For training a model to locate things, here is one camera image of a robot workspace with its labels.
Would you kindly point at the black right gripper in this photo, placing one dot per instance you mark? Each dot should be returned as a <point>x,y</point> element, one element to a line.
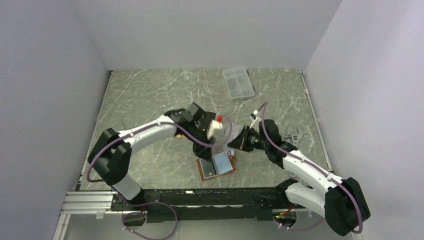
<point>241,142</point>

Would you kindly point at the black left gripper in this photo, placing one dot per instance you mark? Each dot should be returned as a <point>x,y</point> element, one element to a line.
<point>202,151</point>

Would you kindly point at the brown leather card holder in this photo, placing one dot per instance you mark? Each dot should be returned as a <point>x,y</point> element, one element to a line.
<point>224,165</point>

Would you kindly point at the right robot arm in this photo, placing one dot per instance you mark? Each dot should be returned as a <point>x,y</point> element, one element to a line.
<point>339,201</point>

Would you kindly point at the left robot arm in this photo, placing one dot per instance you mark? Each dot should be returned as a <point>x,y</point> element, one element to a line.
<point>110,157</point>

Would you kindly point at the clear plastic screw box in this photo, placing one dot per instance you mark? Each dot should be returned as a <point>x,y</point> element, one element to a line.
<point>238,83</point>

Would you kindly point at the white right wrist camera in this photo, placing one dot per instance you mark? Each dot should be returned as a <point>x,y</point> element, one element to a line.
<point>255,119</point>

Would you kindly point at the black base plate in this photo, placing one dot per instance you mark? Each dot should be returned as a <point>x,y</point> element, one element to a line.
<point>259,203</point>

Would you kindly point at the aluminium frame rail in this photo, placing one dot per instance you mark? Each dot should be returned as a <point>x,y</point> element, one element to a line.
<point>98,203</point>

